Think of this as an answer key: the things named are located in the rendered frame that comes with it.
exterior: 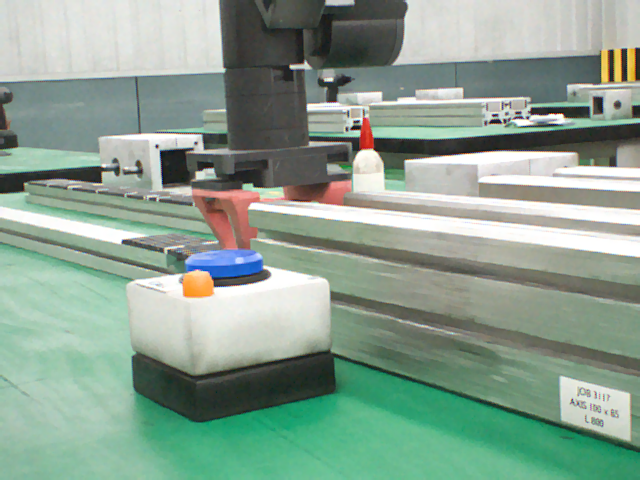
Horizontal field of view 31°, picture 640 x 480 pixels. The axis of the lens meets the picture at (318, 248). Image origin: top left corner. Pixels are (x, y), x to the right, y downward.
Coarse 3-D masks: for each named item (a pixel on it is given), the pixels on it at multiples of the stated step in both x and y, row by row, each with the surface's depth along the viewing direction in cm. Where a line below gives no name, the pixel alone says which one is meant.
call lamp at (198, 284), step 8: (192, 272) 55; (200, 272) 55; (208, 272) 55; (184, 280) 55; (192, 280) 54; (200, 280) 54; (208, 280) 55; (184, 288) 54; (192, 288) 54; (200, 288) 54; (208, 288) 54; (184, 296) 55; (192, 296) 54; (200, 296) 54; (208, 296) 54
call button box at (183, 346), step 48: (144, 288) 58; (240, 288) 56; (288, 288) 57; (144, 336) 59; (192, 336) 54; (240, 336) 55; (288, 336) 57; (144, 384) 60; (192, 384) 54; (240, 384) 56; (288, 384) 57
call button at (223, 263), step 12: (204, 252) 60; (216, 252) 59; (228, 252) 59; (240, 252) 59; (252, 252) 59; (192, 264) 58; (204, 264) 57; (216, 264) 57; (228, 264) 57; (240, 264) 57; (252, 264) 58; (216, 276) 57; (228, 276) 58
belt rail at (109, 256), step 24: (0, 216) 131; (24, 216) 129; (0, 240) 131; (24, 240) 124; (48, 240) 119; (72, 240) 111; (96, 240) 105; (120, 240) 102; (96, 264) 106; (120, 264) 101; (144, 264) 98; (168, 264) 92
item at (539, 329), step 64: (384, 192) 75; (320, 256) 66; (384, 256) 63; (448, 256) 56; (512, 256) 52; (576, 256) 49; (384, 320) 61; (448, 320) 58; (512, 320) 53; (576, 320) 49; (448, 384) 57; (512, 384) 53; (576, 384) 49
